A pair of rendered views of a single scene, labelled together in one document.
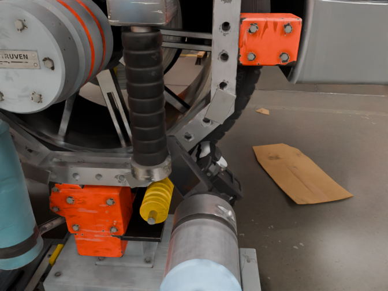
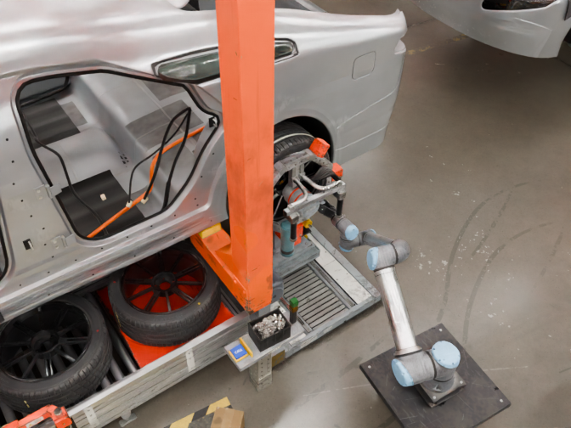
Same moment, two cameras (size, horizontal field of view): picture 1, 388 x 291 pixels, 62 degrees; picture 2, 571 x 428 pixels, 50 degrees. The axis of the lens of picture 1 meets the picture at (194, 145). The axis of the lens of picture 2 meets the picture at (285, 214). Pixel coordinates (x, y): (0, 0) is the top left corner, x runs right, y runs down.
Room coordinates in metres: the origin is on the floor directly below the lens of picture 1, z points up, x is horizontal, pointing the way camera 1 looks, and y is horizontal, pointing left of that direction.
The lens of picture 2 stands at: (-1.44, 1.95, 3.38)
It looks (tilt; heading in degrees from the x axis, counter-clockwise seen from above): 46 degrees down; 319
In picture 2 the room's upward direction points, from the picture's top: 2 degrees clockwise
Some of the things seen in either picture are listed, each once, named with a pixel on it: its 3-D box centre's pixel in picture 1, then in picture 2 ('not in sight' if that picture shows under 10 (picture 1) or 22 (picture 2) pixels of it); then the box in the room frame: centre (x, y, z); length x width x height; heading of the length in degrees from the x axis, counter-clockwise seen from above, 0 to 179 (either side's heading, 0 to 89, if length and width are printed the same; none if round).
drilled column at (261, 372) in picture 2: not in sight; (260, 363); (0.05, 0.84, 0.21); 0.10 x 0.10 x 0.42; 86
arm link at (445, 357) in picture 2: not in sight; (442, 360); (-0.70, 0.20, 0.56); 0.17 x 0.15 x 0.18; 68
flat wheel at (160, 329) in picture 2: not in sight; (166, 290); (0.72, 1.05, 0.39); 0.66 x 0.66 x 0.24
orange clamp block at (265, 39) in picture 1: (265, 38); (333, 171); (0.53, -0.11, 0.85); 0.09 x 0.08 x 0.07; 86
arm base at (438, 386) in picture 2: not in sight; (438, 372); (-0.70, 0.19, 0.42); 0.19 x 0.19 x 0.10
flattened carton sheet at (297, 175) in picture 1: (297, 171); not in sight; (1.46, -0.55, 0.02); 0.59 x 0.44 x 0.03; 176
